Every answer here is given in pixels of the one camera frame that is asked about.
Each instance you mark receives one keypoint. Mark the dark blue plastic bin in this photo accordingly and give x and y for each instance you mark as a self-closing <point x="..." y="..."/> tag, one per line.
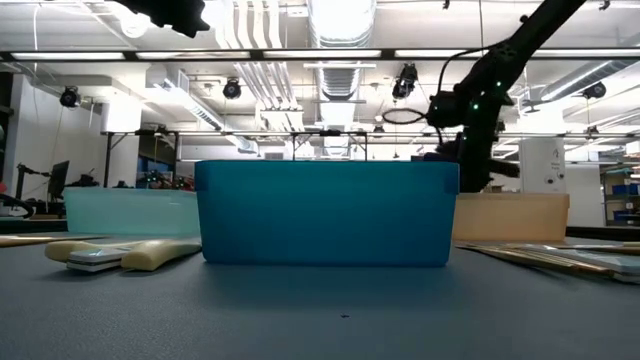
<point x="325" y="215"/>

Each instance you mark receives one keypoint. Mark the black background robot arm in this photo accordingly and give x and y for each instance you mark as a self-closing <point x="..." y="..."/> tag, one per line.
<point x="89" y="180"/>

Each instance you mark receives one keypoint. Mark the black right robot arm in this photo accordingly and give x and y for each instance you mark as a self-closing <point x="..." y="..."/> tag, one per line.
<point x="525" y="40"/>

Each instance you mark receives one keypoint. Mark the orange plastic bin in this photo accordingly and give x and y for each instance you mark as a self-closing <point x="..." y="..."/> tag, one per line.
<point x="510" y="217"/>

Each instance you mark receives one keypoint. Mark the white pillar with sign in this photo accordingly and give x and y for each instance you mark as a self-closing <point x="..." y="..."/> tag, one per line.
<point x="542" y="155"/>

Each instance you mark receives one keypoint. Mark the white ceiling pipe bundle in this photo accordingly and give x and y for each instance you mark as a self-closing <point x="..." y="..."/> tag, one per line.
<point x="260" y="75"/>

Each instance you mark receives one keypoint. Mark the white square pillar box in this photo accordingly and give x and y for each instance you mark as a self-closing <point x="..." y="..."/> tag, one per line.
<point x="121" y="117"/>

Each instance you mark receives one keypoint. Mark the shelf with blue bins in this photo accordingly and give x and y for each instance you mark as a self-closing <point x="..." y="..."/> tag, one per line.
<point x="625" y="190"/>

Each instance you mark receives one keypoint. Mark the overhead light bar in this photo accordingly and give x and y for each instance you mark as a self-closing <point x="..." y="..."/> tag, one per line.
<point x="325" y="53"/>

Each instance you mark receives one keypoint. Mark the black computer monitor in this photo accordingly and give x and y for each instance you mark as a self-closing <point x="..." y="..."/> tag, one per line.
<point x="59" y="176"/>

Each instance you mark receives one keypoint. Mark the light green plastic bin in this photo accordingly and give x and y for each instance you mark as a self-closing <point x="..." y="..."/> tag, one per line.
<point x="130" y="212"/>

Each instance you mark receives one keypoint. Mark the grey-blue table mat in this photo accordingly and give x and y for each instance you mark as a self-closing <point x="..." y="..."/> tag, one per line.
<point x="320" y="320"/>

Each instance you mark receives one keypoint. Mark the black background table frame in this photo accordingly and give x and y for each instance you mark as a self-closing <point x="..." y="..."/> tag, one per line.
<point x="200" y="133"/>

